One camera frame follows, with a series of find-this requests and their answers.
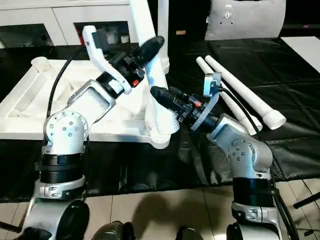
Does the white plastic table leg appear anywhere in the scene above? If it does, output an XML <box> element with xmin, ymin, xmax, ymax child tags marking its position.
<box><xmin>157</xmin><ymin>0</ymin><xmax>171</xmax><ymax>77</ymax></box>
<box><xmin>195</xmin><ymin>56</ymin><xmax>264</xmax><ymax>136</ymax></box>
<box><xmin>128</xmin><ymin>0</ymin><xmax>181</xmax><ymax>137</ymax></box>
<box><xmin>204</xmin><ymin>54</ymin><xmax>287</xmax><ymax>130</ymax></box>

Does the white plastic table top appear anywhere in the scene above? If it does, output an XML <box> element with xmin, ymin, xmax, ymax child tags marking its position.
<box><xmin>0</xmin><ymin>56</ymin><xmax>172</xmax><ymax>150</ymax></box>

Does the white cabinet with glass doors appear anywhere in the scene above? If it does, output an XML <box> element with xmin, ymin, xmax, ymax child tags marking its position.
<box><xmin>0</xmin><ymin>0</ymin><xmax>162</xmax><ymax>49</ymax></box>

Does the black work mat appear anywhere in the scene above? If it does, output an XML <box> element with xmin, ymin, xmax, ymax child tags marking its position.
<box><xmin>0</xmin><ymin>37</ymin><xmax>320</xmax><ymax>203</ymax></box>

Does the grey cushion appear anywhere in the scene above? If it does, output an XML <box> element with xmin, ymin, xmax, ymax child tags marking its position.
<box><xmin>204</xmin><ymin>0</ymin><xmax>287</xmax><ymax>42</ymax></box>

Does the dark right robot foot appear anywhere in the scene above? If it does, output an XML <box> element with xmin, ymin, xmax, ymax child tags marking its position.
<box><xmin>174</xmin><ymin>227</ymin><xmax>204</xmax><ymax>240</ymax></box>

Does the dark robot foot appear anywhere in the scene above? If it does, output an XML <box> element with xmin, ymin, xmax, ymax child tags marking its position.
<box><xmin>90</xmin><ymin>221</ymin><xmax>136</xmax><ymax>240</ymax></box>
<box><xmin>174</xmin><ymin>227</ymin><xmax>204</xmax><ymax>240</ymax></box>

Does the white flat board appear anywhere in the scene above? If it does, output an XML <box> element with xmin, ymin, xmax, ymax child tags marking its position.
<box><xmin>282</xmin><ymin>36</ymin><xmax>320</xmax><ymax>64</ymax></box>

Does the dark left robot foot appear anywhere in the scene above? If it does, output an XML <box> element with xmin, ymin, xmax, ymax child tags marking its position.
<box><xmin>90</xmin><ymin>221</ymin><xmax>136</xmax><ymax>240</ymax></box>

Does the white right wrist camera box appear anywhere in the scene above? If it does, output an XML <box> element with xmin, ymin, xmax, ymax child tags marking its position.
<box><xmin>192</xmin><ymin>72</ymin><xmax>224</xmax><ymax>132</ymax></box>

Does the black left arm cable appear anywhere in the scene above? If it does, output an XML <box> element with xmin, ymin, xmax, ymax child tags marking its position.
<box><xmin>47</xmin><ymin>47</ymin><xmax>92</xmax><ymax>119</ymax></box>

